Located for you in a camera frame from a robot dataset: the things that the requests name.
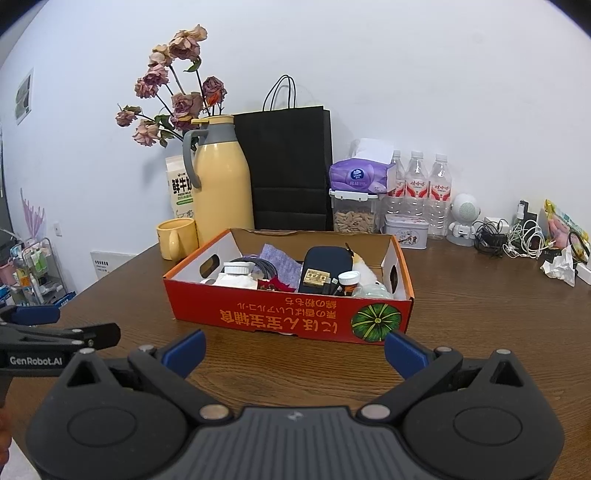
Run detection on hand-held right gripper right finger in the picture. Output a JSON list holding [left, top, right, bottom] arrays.
[[355, 330, 539, 423]]

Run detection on red cardboard box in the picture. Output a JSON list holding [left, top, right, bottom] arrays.
[[163, 227, 415, 345]]

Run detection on navy zip case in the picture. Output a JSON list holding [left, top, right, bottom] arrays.
[[299, 247, 354, 294]]

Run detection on dark braided cable coil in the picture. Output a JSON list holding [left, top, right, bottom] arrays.
[[245, 258, 278, 280]]

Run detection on pale green plastic packet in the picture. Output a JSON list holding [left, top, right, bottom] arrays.
[[353, 282, 393, 298]]

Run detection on black paper bag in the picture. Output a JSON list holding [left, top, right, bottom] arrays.
[[233, 75, 334, 232]]

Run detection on clear food container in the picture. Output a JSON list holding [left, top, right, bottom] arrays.
[[329, 188, 382, 234]]

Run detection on person's left hand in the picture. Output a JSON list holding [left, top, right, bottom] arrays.
[[0, 408, 11, 467]]

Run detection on yellow white plush toy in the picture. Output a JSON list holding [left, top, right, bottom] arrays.
[[348, 249, 384, 287]]

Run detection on white milk carton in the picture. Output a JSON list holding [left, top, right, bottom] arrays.
[[165, 154, 197, 220]]

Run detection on white plastic box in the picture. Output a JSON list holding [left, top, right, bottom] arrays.
[[201, 272, 259, 289]]

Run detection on yellow snack bag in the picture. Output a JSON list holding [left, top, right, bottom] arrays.
[[544, 199, 591, 264]]

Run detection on clear water bottle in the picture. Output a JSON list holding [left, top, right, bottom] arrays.
[[427, 154, 452, 241], [390, 150, 409, 215], [405, 151, 428, 215]]

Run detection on yellow thermos jug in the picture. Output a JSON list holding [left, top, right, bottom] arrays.
[[182, 115, 254, 245]]

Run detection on purple flower wall sticker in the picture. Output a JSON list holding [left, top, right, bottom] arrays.
[[19, 187, 47, 238]]

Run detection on white vent panel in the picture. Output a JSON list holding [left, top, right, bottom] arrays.
[[91, 250, 134, 280]]

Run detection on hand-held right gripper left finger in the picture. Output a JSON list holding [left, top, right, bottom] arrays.
[[54, 329, 234, 424]]

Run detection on yellow mug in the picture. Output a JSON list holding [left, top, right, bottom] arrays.
[[157, 218, 198, 260]]

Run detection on purple tissue pack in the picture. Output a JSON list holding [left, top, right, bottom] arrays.
[[329, 137, 398, 195]]

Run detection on metal storage rack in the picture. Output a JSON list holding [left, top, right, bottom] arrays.
[[0, 228, 70, 308]]

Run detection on dried pink roses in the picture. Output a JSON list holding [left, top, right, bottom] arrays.
[[115, 24, 228, 147]]

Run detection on wall poster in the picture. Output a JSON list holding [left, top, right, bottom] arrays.
[[15, 68, 35, 125]]

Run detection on white robot toy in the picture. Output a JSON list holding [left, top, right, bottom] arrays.
[[445, 193, 481, 247]]

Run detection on white cable tangle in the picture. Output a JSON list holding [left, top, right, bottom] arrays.
[[503, 219, 546, 259]]

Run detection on purple cloth pouch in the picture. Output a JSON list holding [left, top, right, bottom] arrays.
[[259, 244, 303, 291]]

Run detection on black charger with cable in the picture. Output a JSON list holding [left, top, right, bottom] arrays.
[[473, 220, 509, 257]]

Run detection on white tin box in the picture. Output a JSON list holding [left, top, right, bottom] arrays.
[[385, 213, 428, 250]]

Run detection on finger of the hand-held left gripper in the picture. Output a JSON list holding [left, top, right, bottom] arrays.
[[0, 305, 61, 328], [0, 323, 122, 349]]

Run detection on crumpled white tissue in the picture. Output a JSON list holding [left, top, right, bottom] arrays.
[[540, 247, 575, 287]]

